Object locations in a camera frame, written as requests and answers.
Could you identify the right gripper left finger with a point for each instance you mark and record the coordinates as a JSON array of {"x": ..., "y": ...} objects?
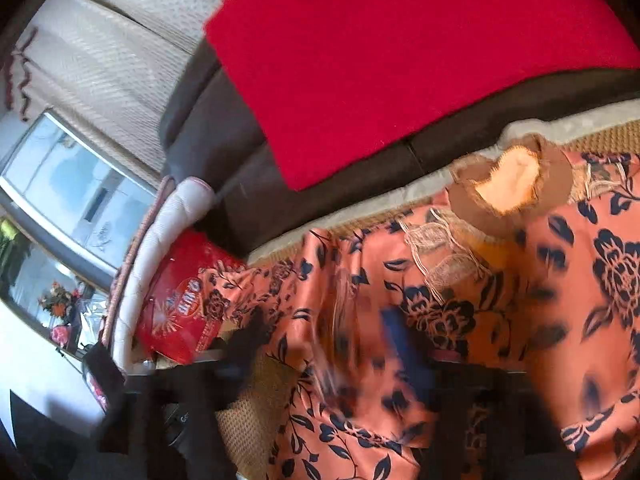
[{"x": 135, "y": 424}]

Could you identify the red blanket on sofa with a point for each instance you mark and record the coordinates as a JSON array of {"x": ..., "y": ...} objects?
[{"x": 331, "y": 82}]

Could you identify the beige dotted curtain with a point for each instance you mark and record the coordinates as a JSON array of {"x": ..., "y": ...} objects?
[{"x": 108, "y": 67}]

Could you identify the wooden display cabinet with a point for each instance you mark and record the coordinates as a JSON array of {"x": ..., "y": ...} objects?
[{"x": 27, "y": 271}]

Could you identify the dark brown leather sofa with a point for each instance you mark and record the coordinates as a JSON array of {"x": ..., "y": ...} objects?
[{"x": 208, "y": 132}]

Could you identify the artificial flower arrangement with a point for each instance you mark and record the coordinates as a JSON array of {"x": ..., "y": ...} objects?
[{"x": 59, "y": 301}]

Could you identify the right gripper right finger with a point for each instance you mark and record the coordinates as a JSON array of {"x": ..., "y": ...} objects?
[{"x": 521, "y": 439}]

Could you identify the maroon floral folded blanket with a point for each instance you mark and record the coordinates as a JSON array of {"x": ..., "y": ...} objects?
[{"x": 167, "y": 186}]

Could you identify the red gift box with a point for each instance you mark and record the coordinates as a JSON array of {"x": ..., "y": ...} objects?
[{"x": 174, "y": 322}]

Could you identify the white quilted folded blanket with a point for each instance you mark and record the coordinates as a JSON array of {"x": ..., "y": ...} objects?
[{"x": 189, "y": 203}]

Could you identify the orange black floral garment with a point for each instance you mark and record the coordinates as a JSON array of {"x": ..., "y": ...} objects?
[{"x": 528, "y": 263}]

